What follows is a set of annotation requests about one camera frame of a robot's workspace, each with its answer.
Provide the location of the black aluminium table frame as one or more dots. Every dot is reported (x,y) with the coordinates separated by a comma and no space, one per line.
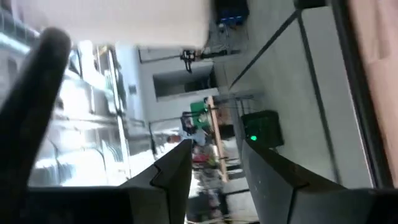
(357,77)

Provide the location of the background wooden table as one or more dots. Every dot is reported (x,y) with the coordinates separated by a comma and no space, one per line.
(217,140)

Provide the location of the black box with blue lights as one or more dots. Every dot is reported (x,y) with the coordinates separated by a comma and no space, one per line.
(231,12)

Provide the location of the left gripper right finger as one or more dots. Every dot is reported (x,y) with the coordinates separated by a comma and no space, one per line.
(267,186)

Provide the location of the black box with green light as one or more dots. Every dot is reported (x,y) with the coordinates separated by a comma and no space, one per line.
(264,124)

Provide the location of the person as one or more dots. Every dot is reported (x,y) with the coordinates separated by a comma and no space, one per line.
(192,137)

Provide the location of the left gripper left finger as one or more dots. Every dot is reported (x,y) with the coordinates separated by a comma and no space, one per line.
(171,186)

